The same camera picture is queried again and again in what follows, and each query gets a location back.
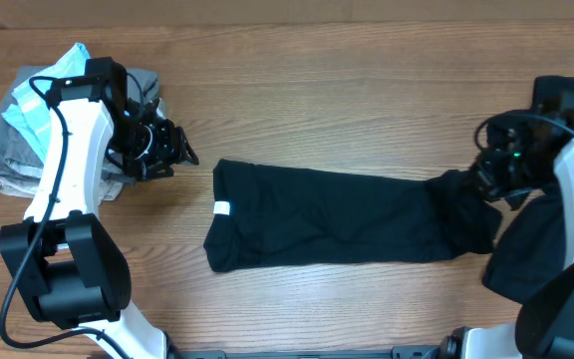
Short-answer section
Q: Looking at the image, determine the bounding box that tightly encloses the black t-shirt with label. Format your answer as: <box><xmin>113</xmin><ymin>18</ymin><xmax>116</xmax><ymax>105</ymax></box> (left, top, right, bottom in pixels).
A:
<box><xmin>203</xmin><ymin>160</ymin><xmax>502</xmax><ymax>272</ymax></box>

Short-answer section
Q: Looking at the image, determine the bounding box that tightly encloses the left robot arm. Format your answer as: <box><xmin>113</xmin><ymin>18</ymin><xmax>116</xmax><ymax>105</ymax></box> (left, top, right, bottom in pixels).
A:
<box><xmin>0</xmin><ymin>71</ymin><xmax>199</xmax><ymax>358</ymax></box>

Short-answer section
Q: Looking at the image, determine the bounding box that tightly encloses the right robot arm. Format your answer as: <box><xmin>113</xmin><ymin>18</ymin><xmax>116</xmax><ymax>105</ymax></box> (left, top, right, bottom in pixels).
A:
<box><xmin>428</xmin><ymin>90</ymin><xmax>574</xmax><ymax>358</ymax></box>

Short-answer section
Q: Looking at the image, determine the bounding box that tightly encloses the black clothes pile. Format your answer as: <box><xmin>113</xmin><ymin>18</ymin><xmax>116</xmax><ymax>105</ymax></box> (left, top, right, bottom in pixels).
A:
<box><xmin>482</xmin><ymin>75</ymin><xmax>574</xmax><ymax>304</ymax></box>

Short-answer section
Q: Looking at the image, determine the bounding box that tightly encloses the light blue folded shirt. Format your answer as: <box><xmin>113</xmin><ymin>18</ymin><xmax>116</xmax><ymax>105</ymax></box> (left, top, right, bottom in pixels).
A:
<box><xmin>2</xmin><ymin>43</ymin><xmax>91</xmax><ymax>163</ymax></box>

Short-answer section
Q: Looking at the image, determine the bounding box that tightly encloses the beige folded garment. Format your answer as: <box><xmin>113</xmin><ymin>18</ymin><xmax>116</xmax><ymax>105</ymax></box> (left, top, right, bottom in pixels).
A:
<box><xmin>0</xmin><ymin>176</ymin><xmax>124</xmax><ymax>202</ymax></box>

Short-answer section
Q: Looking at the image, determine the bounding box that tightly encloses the grey folded garment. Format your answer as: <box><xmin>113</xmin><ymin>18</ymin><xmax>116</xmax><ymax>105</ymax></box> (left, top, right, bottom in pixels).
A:
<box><xmin>0</xmin><ymin>66</ymin><xmax>159</xmax><ymax>191</ymax></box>

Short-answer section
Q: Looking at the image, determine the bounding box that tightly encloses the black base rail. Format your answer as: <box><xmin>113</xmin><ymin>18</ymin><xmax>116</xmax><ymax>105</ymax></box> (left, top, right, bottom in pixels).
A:
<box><xmin>167</xmin><ymin>345</ymin><xmax>439</xmax><ymax>359</ymax></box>

